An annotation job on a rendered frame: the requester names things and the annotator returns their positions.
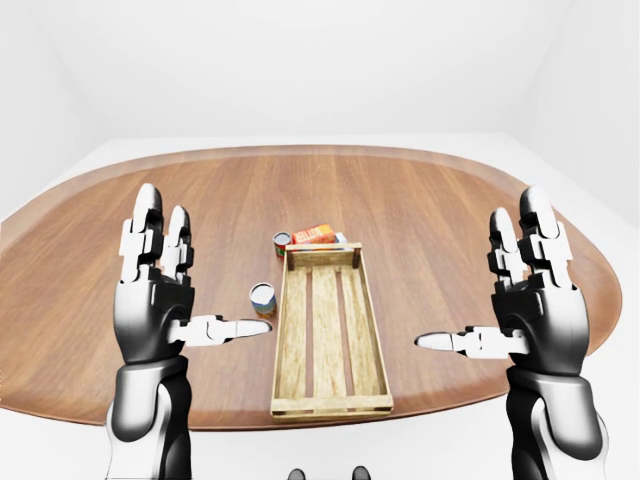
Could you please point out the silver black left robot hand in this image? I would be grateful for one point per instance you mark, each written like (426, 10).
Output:
(150, 310)

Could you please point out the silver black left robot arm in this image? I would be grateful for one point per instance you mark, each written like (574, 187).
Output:
(145, 420)

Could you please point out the red green tin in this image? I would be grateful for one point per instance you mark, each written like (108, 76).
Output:
(281, 245)

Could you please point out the small dark rounded shape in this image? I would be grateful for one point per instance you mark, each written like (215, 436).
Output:
(296, 474)
(361, 473)

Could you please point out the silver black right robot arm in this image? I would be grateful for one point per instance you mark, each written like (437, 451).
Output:
(555, 425)

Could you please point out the wooden slat tray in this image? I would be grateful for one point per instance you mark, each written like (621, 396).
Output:
(327, 335)

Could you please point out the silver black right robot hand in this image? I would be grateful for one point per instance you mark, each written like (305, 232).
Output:
(545, 320)

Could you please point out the orange red printed box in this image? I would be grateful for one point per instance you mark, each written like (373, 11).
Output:
(315, 234)

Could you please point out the blue white printed box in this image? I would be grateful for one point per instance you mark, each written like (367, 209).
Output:
(341, 238)

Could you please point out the blue orange soup tin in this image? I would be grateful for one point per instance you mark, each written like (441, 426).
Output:
(263, 300)

